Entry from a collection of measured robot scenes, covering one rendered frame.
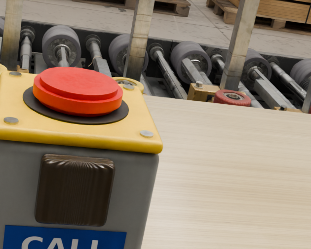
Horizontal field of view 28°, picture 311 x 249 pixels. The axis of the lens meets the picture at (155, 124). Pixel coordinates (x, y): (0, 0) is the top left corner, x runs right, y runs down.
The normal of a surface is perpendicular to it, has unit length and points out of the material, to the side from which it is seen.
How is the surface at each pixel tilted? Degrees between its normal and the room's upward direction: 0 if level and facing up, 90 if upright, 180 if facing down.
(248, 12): 90
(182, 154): 0
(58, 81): 0
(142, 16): 90
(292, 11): 90
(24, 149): 75
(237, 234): 0
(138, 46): 90
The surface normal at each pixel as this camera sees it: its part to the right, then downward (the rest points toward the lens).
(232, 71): 0.18, 0.40
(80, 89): 0.18, -0.91
